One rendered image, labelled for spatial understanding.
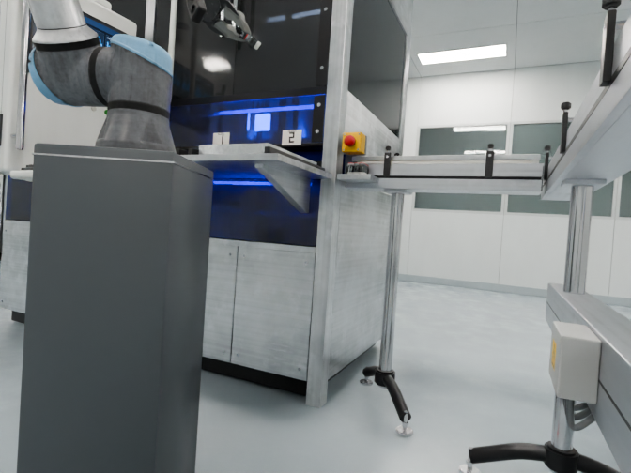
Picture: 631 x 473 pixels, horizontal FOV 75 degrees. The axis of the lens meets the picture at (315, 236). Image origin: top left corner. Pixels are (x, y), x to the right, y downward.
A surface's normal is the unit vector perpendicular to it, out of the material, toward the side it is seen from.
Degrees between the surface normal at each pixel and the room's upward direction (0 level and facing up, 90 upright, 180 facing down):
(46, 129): 90
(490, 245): 90
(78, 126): 90
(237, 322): 90
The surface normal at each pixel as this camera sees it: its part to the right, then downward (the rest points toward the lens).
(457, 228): -0.42, -0.01
